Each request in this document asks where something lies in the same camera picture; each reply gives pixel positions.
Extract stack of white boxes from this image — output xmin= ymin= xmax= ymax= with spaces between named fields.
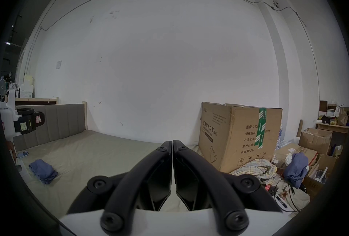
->
xmin=20 ymin=74 xmax=35 ymax=99

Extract plaid cloth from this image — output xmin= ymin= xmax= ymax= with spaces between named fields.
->
xmin=229 ymin=158 xmax=278 ymax=184

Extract flat brown carton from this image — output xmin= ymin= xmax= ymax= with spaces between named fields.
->
xmin=273 ymin=143 xmax=318 ymax=173

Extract black cable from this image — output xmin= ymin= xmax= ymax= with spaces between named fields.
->
xmin=272 ymin=174 xmax=304 ymax=213

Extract blue cloth bundle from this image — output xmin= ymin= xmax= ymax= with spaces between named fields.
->
xmin=283 ymin=152 xmax=309 ymax=188

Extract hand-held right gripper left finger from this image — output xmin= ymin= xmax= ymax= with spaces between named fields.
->
xmin=67 ymin=140 xmax=173 ymax=233

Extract wooden table with clutter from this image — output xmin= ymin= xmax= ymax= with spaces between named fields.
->
xmin=313 ymin=100 xmax=349 ymax=134

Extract dark blue garment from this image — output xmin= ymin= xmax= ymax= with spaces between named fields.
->
xmin=28 ymin=159 xmax=58 ymax=185

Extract pack of water bottles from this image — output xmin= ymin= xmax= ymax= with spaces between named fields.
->
xmin=275 ymin=123 xmax=293 ymax=151

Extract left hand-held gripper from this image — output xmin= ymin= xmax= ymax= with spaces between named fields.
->
xmin=0 ymin=88 xmax=46 ymax=138

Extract person's left hand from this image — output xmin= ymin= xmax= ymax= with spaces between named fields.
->
xmin=7 ymin=141 xmax=17 ymax=162

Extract grey padded headboard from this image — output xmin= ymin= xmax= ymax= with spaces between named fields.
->
xmin=13 ymin=103 xmax=87 ymax=152

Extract large brown carton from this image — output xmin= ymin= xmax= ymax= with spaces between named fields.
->
xmin=198 ymin=102 xmax=283 ymax=174

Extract bed with beige sheet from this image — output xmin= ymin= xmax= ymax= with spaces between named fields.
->
xmin=15 ymin=130 xmax=311 ymax=214

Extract open brown carton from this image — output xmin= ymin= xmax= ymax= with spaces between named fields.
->
xmin=298 ymin=128 xmax=333 ymax=155

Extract brown carton with white item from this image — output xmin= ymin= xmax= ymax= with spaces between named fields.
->
xmin=302 ymin=153 xmax=338 ymax=198

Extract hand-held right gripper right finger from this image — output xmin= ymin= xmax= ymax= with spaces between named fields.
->
xmin=173 ymin=140 xmax=283 ymax=233

